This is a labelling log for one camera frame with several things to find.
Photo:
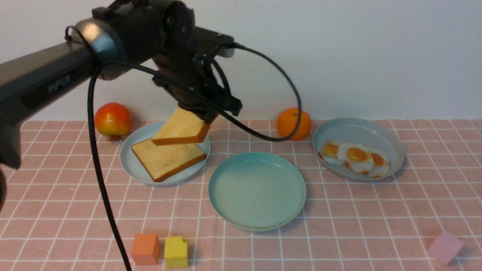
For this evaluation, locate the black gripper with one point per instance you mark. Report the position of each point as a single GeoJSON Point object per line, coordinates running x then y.
{"type": "Point", "coordinates": [195, 72]}

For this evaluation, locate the grey-blue egg plate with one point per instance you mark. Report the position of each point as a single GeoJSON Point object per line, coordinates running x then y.
{"type": "Point", "coordinates": [361, 132]}

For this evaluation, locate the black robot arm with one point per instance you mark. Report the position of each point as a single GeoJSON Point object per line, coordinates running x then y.
{"type": "Point", "coordinates": [125, 33]}

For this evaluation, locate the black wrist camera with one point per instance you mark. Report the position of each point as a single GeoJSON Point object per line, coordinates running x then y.
{"type": "Point", "coordinates": [212, 44]}

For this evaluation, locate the orange foam cube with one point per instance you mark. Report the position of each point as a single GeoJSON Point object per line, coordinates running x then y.
{"type": "Point", "coordinates": [145, 249]}

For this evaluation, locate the light blue bread plate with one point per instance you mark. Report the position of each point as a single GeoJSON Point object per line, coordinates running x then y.
{"type": "Point", "coordinates": [133, 167]}

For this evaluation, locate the yellow foam cube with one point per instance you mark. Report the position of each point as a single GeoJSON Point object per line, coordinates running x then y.
{"type": "Point", "coordinates": [176, 252]}

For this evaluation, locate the fried egg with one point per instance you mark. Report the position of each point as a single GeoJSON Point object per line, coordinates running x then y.
{"type": "Point", "coordinates": [355, 157]}
{"type": "Point", "coordinates": [328, 150]}
{"type": "Point", "coordinates": [381, 164]}

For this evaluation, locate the toast slice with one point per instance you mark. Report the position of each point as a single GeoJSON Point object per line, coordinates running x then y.
{"type": "Point", "coordinates": [183, 127]}
{"type": "Point", "coordinates": [162, 162]}

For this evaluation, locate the teal centre plate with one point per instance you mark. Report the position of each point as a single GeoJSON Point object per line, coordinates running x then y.
{"type": "Point", "coordinates": [257, 191]}

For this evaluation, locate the red pomegranate fruit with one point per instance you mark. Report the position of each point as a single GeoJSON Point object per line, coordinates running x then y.
{"type": "Point", "coordinates": [113, 121]}

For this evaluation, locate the pink checked tablecloth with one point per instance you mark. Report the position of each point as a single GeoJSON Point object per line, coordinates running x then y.
{"type": "Point", "coordinates": [54, 220]}

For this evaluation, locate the orange fruit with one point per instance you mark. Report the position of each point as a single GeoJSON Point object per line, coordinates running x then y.
{"type": "Point", "coordinates": [287, 120]}

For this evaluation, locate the pink foam cube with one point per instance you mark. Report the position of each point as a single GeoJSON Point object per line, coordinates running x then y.
{"type": "Point", "coordinates": [445, 248]}

